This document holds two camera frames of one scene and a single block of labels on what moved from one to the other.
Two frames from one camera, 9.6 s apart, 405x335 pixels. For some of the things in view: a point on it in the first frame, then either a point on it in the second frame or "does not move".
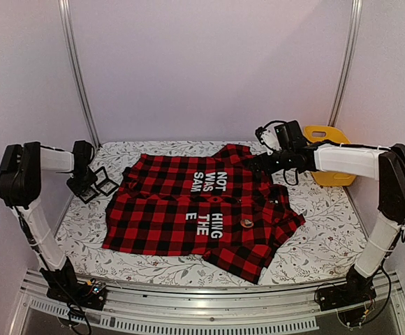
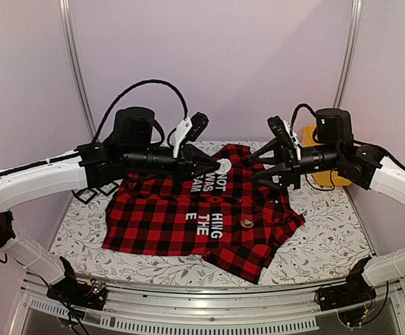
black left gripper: x=76 y=188 → x=188 y=157
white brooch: x=246 y=223 does not move
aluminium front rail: x=204 y=309 does not move
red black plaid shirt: x=218 y=202 does not move
